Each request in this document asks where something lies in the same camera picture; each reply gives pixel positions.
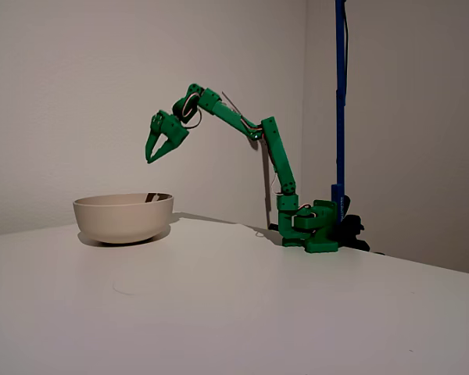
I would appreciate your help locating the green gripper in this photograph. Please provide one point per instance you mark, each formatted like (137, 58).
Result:
(171, 137)

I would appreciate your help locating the white masking tape roll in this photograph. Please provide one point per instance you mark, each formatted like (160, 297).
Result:
(152, 197)

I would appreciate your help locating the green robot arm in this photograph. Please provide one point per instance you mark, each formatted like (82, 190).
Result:
(283, 156)

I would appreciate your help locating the beige bowl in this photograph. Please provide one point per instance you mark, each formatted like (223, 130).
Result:
(121, 218)

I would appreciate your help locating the blue vertical pole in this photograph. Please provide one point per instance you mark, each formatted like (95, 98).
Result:
(340, 117)

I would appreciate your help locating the black table clamp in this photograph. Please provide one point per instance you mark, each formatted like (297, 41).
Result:
(353, 230)

